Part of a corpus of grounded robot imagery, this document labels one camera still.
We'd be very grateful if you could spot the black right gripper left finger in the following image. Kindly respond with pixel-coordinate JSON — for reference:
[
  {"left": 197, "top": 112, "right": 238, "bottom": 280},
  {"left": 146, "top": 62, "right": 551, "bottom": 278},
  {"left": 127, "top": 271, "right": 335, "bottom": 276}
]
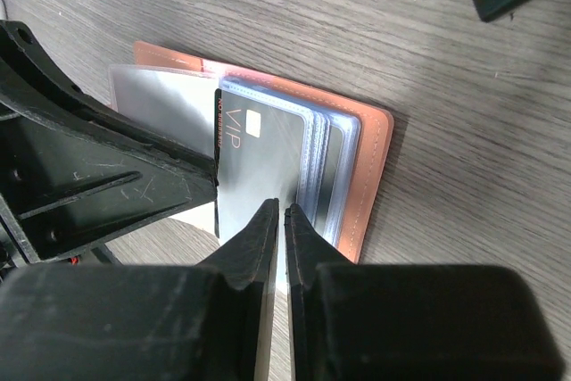
[{"left": 1, "top": 199, "right": 279, "bottom": 380}]

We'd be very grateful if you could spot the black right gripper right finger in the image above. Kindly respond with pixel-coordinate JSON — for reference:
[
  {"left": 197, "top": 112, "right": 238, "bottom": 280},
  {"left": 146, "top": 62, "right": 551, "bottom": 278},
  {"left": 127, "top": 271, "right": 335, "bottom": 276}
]
[{"left": 285, "top": 205, "right": 565, "bottom": 380}]

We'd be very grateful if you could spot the black VIP credit card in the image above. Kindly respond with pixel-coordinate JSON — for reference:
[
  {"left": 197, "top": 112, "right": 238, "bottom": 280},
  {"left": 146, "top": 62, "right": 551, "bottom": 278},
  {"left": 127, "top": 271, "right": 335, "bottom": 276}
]
[{"left": 217, "top": 85, "right": 314, "bottom": 244}]

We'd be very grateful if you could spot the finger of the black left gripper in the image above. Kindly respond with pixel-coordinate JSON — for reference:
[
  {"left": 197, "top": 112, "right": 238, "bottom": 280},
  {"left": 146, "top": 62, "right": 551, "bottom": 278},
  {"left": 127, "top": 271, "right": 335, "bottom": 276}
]
[{"left": 1, "top": 21, "right": 217, "bottom": 263}]

